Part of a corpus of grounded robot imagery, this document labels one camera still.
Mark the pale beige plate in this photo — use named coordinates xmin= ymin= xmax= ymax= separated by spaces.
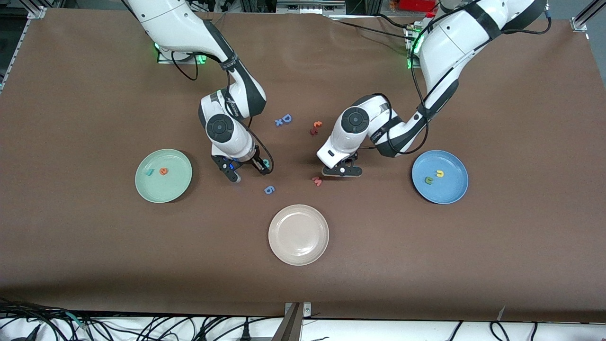
xmin=268 ymin=204 xmax=330 ymax=266

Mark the pale green plate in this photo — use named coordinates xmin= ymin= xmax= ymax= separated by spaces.
xmin=135 ymin=149 xmax=193 ymax=204

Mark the blue plate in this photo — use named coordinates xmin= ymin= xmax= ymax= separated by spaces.
xmin=411 ymin=150 xmax=469 ymax=205

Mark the red box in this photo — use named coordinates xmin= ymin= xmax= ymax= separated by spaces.
xmin=400 ymin=0 xmax=438 ymax=12

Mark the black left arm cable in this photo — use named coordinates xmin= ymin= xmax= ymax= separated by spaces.
xmin=374 ymin=9 xmax=552 ymax=157

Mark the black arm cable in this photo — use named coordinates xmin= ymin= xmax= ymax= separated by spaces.
xmin=374 ymin=9 xmax=552 ymax=157
xmin=169 ymin=47 xmax=276 ymax=175

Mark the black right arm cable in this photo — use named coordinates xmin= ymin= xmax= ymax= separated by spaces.
xmin=169 ymin=47 xmax=276 ymax=175

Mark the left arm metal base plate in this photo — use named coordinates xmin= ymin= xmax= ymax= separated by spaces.
xmin=405 ymin=21 xmax=427 ymax=70

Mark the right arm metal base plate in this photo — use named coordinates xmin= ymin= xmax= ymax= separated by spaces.
xmin=156 ymin=43 xmax=207 ymax=64

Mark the metal table bracket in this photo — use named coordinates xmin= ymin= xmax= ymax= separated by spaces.
xmin=271 ymin=302 xmax=312 ymax=341

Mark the black looped cable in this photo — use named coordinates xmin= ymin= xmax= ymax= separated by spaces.
xmin=490 ymin=321 xmax=511 ymax=341

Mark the green cable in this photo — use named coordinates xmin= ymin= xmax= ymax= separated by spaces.
xmin=66 ymin=312 xmax=90 ymax=331

